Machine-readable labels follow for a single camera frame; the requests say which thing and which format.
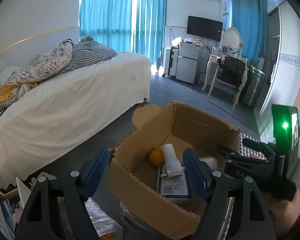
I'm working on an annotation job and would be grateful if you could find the black bag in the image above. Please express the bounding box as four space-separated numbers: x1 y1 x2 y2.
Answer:
217 56 246 87

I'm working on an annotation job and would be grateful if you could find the white dressing table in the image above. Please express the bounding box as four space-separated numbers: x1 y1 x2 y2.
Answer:
202 47 248 92

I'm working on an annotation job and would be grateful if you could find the white oval mirror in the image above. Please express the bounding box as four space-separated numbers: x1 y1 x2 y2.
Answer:
221 27 241 55

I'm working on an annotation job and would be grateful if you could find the black television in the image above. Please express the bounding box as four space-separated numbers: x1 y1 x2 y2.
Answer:
186 15 223 41

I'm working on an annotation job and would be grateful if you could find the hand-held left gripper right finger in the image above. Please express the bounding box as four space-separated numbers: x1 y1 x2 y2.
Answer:
182 147 278 240

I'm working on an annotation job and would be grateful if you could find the brown cardboard box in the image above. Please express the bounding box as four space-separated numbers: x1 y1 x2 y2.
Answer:
109 102 240 240

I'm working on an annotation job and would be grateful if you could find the silver mini fridge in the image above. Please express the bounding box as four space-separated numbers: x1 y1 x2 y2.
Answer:
175 41 203 84

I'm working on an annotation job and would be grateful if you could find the blue and white packet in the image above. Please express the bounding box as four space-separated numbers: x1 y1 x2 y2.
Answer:
156 165 192 198

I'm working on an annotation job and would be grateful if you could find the white plastic bottle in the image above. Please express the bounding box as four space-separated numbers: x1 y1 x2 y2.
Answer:
160 143 185 179

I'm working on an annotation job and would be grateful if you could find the dark suitcase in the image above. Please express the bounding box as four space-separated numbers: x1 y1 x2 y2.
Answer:
240 66 265 109

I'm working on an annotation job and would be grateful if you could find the white slatted wardrobe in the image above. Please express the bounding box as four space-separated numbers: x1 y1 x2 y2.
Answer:
259 1 300 135

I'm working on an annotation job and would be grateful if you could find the wooden chair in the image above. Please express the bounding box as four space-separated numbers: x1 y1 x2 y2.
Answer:
207 56 247 112

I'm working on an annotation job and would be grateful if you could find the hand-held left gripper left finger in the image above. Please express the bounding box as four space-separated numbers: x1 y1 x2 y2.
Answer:
14 147 109 240

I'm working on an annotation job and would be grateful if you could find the grey checkered blanket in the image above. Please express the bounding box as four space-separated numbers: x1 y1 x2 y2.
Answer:
50 36 118 75

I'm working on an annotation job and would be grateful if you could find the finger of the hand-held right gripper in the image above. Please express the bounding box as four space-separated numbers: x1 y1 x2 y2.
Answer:
217 144 270 167
242 137 276 156

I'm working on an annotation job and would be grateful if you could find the foil wrapped packet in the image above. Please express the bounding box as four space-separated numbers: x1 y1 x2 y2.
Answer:
84 197 123 240

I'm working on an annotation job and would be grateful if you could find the checkered tablecloth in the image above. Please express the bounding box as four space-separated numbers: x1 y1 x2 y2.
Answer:
239 133 268 161

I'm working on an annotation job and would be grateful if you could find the yellow cloth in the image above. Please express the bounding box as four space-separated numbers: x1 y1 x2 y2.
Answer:
0 82 38 103

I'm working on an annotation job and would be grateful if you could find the bed with white sheet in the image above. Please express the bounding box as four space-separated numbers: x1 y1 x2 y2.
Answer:
0 51 152 188

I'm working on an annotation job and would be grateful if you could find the white suitcase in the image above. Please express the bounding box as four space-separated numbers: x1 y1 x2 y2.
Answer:
164 47 179 77

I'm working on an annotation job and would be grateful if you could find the teal curtain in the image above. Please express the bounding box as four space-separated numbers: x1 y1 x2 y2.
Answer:
230 0 269 68
79 0 133 53
134 0 168 64

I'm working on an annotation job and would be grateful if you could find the floral blanket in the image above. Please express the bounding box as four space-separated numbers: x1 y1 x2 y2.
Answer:
0 40 73 112

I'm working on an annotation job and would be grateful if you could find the stack of books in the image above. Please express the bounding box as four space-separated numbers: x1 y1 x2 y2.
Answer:
0 192 24 233

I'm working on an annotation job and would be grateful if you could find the orange fruit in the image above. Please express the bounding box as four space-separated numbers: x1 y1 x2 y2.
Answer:
148 149 165 167

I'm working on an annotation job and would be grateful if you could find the person's right forearm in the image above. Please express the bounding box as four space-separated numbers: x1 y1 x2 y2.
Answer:
264 189 300 237

